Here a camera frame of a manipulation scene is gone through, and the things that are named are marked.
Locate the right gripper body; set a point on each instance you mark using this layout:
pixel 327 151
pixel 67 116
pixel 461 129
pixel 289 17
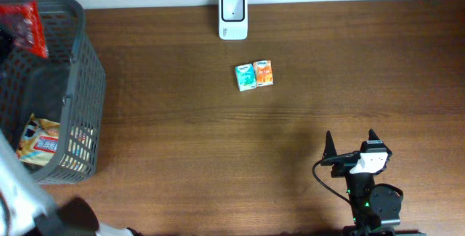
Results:
pixel 344 164

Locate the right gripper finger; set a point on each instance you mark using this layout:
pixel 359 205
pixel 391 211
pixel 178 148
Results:
pixel 372 136
pixel 329 150

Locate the orange tissue pack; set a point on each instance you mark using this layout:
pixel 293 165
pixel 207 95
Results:
pixel 263 73

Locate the teal tissue pack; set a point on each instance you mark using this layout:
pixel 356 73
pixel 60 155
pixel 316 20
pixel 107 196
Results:
pixel 245 76

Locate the yellow wet wipes pack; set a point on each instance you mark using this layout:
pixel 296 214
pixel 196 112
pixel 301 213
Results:
pixel 39 141

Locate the red snack bag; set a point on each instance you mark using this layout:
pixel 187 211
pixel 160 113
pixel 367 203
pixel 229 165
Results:
pixel 24 23

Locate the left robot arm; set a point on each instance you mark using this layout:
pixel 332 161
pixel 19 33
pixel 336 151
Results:
pixel 26 209

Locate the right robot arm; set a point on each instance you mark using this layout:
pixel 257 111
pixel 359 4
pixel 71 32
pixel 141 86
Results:
pixel 375 207

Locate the white barcode scanner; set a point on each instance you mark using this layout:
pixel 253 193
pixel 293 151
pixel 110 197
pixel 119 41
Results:
pixel 233 19

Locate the grey plastic mesh basket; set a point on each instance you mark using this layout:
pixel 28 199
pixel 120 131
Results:
pixel 67 87

